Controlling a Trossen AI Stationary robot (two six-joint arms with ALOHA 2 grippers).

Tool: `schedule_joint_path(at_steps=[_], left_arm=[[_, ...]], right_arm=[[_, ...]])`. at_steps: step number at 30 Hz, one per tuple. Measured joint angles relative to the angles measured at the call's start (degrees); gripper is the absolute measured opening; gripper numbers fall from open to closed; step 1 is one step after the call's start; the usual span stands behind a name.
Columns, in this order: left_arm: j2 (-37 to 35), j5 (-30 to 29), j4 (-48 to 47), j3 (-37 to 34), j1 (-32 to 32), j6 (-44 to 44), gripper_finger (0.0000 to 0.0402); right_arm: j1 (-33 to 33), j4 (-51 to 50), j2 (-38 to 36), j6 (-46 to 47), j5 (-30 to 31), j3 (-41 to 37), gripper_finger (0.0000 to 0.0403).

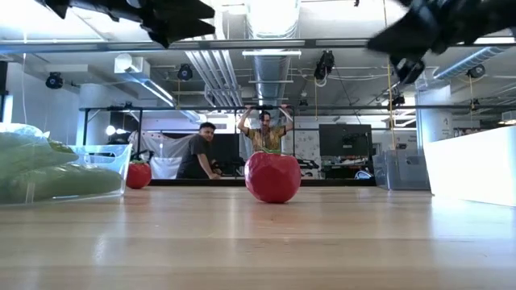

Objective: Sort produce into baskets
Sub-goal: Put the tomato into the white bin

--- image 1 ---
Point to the silver round ceiling duct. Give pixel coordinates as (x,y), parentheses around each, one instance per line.
(272,76)

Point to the pale blue ceiling duct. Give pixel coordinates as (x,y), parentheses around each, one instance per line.
(463,64)

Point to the clear plastic basket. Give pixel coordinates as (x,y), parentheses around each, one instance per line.
(113,161)

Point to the white plastic basket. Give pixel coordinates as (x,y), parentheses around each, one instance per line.
(471,169)

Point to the background black robot arm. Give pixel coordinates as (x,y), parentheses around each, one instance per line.
(308,165)

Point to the large red apple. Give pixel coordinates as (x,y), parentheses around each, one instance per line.
(273,179)

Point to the white ceiling light strip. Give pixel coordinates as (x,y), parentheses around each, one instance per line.
(272,52)

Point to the person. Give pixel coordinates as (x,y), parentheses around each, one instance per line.
(266,137)
(195,157)

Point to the grey overhead frame bar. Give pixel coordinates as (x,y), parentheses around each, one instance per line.
(121,46)

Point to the green toy cucumber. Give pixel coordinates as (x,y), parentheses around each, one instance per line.
(64,181)
(28,155)

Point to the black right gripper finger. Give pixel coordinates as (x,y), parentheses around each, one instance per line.
(407,36)

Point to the black computer monitor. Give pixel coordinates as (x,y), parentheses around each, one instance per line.
(344,139)

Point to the white ceiling box unit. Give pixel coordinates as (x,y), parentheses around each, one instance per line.
(137,64)

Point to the black background rig frame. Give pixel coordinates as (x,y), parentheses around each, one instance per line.
(181,108)

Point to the black table edge rail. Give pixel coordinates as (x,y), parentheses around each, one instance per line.
(225,182)

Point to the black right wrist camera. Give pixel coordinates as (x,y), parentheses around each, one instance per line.
(408,70)

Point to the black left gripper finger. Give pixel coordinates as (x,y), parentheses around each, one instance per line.
(173,30)
(185,10)

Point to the white hanging cloth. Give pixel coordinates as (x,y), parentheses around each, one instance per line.
(169,167)

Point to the red toy tomato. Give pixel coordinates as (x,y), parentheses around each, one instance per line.
(139,177)

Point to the grey translucent basket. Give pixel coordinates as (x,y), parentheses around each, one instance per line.
(403,173)

